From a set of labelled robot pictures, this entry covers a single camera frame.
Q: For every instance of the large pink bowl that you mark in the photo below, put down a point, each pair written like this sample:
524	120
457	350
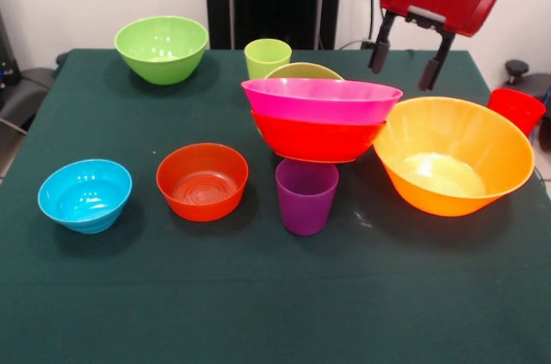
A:
318	101

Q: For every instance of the large red-orange bowl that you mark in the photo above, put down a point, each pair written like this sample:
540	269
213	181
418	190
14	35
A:
318	140

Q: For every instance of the green bowl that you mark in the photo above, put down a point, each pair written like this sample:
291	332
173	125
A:
161	50
301	69

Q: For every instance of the large orange bowl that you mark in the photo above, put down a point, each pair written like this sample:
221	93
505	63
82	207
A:
452	157

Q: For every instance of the red cup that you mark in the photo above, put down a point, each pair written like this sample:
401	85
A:
518	112

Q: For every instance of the green cup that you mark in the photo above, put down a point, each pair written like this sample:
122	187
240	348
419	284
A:
267	58

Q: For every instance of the purple cup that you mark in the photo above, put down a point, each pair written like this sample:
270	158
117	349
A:
306	200

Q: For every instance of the small red-orange bowl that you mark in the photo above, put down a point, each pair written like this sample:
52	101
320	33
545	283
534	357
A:
202	183

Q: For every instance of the dark green tablecloth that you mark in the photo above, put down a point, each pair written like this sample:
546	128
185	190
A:
258	295

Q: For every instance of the small blue bowl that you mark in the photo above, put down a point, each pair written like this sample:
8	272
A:
86	196

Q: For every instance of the black equipment box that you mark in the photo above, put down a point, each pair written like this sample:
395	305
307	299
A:
6	54

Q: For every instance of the grey pedestal leg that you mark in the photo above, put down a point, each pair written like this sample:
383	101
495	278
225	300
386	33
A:
26	93
516	68

